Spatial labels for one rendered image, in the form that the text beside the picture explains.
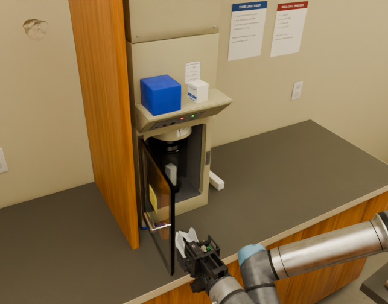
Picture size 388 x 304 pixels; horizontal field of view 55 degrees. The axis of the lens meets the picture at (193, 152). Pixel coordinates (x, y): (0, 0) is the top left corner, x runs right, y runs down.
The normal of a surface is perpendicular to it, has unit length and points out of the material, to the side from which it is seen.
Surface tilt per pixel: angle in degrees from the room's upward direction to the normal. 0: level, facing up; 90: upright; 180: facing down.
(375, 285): 0
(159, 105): 90
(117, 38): 90
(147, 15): 90
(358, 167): 0
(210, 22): 90
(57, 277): 0
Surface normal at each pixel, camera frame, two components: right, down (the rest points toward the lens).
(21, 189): 0.50, 0.49
